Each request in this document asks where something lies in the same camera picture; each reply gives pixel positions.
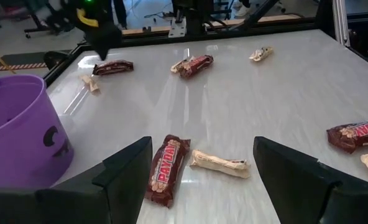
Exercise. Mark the brown PayDay candy bar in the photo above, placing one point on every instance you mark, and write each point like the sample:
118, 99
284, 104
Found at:
112, 67
355, 133
167, 169
198, 64

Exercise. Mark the purple halloween bucket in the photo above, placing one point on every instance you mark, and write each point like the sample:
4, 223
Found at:
16, 140

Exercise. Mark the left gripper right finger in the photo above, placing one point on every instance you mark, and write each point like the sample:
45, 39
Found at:
296, 186

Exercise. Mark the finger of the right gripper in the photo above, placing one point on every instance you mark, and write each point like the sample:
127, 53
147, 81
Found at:
97, 43
112, 39

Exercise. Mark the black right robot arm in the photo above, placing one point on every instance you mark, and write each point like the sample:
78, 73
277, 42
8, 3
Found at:
196, 15

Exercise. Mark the white metal bracket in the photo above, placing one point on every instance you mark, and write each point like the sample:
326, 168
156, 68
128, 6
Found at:
177, 29

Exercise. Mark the black mat with hazard stripes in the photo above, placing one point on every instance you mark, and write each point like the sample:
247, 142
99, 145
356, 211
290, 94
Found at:
16, 66

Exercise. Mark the person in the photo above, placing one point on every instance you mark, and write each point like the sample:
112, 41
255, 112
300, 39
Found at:
120, 12

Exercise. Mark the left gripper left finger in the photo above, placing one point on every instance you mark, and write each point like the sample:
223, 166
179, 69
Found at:
122, 174

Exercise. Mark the person's white shoe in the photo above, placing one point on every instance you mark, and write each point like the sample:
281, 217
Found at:
241, 11

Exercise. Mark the silver aluminium post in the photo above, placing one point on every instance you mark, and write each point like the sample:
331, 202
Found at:
341, 21

